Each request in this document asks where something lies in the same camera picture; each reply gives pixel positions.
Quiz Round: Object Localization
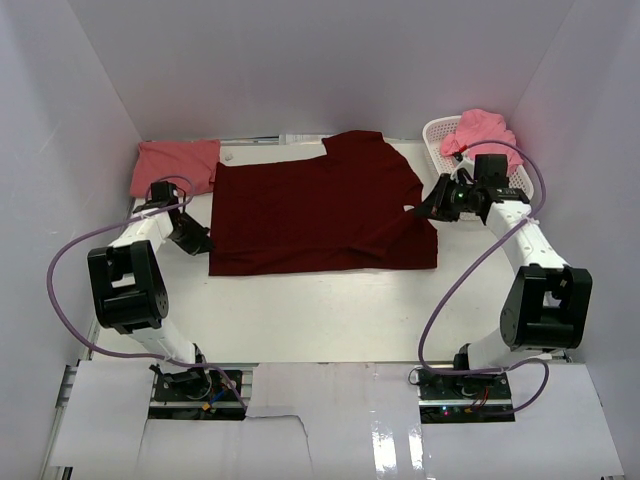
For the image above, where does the dark red t-shirt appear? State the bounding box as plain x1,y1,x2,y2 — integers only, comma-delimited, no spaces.
209,131,438,276

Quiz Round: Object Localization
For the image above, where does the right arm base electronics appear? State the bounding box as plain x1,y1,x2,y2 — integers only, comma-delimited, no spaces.
408,367,515,425

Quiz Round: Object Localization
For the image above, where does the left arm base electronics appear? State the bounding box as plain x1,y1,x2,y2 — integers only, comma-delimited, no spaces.
148,367,253,421

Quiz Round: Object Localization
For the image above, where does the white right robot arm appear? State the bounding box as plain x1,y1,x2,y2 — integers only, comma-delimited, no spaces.
415,153,593,399

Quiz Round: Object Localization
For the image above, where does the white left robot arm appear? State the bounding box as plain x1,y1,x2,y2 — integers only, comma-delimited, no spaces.
87,177,214,399

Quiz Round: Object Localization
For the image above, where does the crumpled pink t-shirt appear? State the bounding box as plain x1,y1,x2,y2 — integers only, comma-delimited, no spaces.
444,109,524,174

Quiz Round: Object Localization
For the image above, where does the folded salmon t-shirt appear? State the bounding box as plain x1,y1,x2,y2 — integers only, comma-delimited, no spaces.
129,139,221,198

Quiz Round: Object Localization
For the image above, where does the white plastic basket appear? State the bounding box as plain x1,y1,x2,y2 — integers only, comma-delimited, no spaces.
422,115,535,199

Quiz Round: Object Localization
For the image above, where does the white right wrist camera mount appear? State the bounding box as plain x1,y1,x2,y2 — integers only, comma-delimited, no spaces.
450,149,475,185

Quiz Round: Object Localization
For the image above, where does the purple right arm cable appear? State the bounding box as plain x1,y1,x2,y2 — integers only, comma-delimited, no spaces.
417,139,554,414

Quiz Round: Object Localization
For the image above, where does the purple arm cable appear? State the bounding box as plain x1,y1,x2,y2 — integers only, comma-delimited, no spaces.
46,174,248,407
417,139,554,414

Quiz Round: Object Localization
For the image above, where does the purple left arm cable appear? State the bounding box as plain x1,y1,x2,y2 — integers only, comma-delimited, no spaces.
46,174,248,407

